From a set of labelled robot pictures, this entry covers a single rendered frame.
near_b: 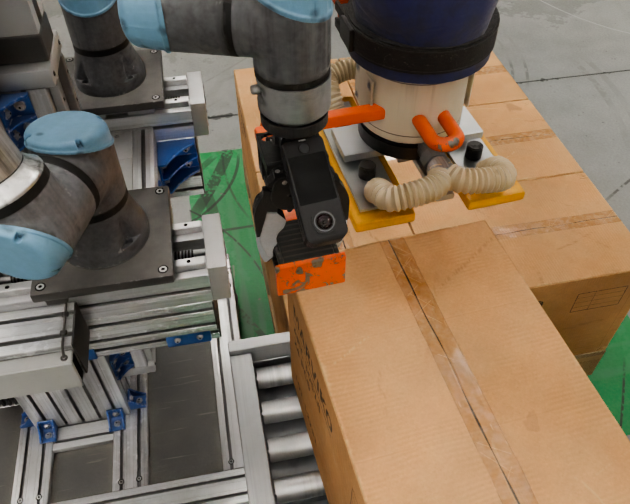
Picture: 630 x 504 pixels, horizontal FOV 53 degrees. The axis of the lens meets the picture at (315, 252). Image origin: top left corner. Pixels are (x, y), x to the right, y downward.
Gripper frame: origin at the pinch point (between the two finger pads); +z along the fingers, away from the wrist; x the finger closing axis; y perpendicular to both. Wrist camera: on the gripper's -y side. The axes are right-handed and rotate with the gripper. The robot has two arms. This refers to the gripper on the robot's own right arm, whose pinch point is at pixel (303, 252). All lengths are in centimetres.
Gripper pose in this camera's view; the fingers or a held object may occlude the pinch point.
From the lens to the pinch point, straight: 78.1
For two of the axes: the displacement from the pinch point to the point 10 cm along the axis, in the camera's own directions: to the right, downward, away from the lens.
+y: -2.6, -7.1, 6.5
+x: -9.7, 1.9, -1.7
